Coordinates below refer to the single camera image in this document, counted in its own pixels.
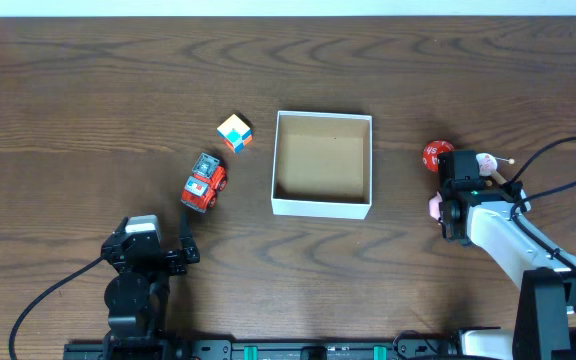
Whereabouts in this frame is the white pink duck toy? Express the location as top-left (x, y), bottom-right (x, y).
top-left (428, 192), bottom-right (443, 222)

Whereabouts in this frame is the red ball with white letters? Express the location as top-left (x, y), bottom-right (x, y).
top-left (422, 140), bottom-right (454, 173)

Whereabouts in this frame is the red toy fire truck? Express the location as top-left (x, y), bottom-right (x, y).
top-left (181, 153), bottom-right (228, 213)

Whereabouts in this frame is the multicolour puzzle cube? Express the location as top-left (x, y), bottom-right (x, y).
top-left (217, 114), bottom-right (253, 154)

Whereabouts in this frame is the white cardboard box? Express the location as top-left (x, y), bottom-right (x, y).
top-left (270, 110), bottom-right (373, 220)

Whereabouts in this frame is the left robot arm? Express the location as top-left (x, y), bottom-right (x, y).
top-left (101, 214), bottom-right (200, 340)

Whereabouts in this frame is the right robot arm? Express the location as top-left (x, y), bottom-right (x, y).
top-left (438, 150), bottom-right (576, 359)

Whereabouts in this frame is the right black cable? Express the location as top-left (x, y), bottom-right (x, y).
top-left (510, 135), bottom-right (576, 311)

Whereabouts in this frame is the black cable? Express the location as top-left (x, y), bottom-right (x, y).
top-left (8, 255), bottom-right (107, 360)
top-left (510, 135), bottom-right (576, 311)

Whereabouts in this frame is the left black cable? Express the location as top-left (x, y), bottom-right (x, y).
top-left (8, 255), bottom-right (107, 360)

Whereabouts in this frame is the black mounting rail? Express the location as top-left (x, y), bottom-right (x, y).
top-left (63, 335), bottom-right (463, 360)

